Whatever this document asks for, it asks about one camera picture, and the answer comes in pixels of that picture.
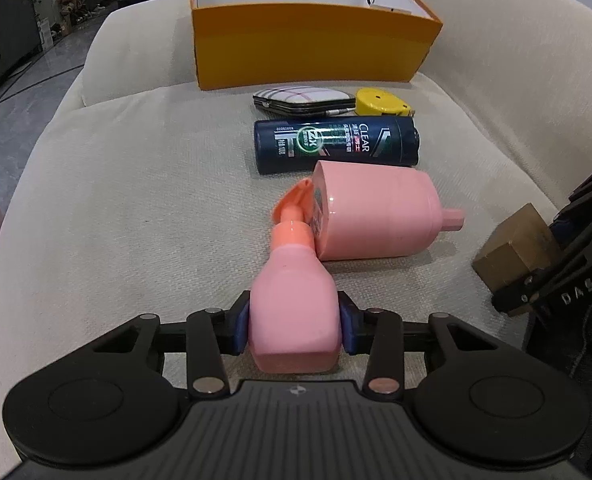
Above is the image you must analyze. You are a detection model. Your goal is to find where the orange cardboard box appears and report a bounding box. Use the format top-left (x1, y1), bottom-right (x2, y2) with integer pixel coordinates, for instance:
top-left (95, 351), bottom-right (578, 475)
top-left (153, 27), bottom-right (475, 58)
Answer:
top-left (191, 0), bottom-right (444, 91)

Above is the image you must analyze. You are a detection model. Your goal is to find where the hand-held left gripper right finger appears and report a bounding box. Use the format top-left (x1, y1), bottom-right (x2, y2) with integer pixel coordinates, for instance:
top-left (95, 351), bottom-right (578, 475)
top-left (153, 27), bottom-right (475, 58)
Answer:
top-left (337, 290), bottom-right (514, 402)

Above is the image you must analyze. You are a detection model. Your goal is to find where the plaid zip case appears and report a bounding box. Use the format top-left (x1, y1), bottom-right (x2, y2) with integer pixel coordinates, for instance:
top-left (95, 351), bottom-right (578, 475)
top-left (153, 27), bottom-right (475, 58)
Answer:
top-left (253, 86), bottom-right (357, 117)

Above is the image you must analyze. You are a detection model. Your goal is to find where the large pink bottle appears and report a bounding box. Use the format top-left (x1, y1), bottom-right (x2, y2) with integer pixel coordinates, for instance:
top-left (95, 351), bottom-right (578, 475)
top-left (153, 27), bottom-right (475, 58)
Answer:
top-left (311, 160), bottom-right (466, 262)

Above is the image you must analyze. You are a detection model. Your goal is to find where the yellow tape measure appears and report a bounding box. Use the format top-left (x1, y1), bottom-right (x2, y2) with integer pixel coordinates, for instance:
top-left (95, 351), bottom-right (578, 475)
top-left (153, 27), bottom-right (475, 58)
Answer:
top-left (356, 87), bottom-right (417, 117)

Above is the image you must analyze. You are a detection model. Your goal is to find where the dark grey drawer cabinet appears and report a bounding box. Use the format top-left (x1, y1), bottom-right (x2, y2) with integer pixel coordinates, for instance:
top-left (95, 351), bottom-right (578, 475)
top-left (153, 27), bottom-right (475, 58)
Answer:
top-left (0, 0), bottom-right (44, 103)

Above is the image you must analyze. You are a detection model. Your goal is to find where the beige sofa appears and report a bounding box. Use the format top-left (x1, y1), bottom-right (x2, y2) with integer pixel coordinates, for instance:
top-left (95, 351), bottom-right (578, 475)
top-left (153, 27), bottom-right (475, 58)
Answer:
top-left (0, 0), bottom-right (592, 480)

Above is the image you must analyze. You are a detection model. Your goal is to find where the pink spray bottle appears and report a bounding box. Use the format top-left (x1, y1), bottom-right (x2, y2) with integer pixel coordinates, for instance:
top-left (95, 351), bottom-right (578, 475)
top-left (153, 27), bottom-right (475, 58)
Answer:
top-left (248, 178), bottom-right (339, 374)

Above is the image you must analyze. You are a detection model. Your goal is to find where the reddish brown small box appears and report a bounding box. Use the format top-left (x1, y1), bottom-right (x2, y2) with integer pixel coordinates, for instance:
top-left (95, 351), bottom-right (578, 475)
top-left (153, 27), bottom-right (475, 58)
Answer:
top-left (472, 203), bottom-right (564, 293)

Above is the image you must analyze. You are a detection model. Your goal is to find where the dark blue shampoo bottle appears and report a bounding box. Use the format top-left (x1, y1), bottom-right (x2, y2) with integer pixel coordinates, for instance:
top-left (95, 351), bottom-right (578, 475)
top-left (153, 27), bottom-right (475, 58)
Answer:
top-left (253, 116), bottom-right (421, 176)

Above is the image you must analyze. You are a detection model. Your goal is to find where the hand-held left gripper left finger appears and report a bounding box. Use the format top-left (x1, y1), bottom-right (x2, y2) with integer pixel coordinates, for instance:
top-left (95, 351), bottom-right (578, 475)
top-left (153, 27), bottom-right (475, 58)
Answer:
top-left (78, 292), bottom-right (253, 401)

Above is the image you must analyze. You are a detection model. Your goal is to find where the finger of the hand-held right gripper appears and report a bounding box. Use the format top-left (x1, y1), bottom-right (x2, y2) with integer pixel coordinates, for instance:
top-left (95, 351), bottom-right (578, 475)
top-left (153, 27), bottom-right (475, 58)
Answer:
top-left (491, 240), bottom-right (592, 317)
top-left (551, 152), bottom-right (592, 241)

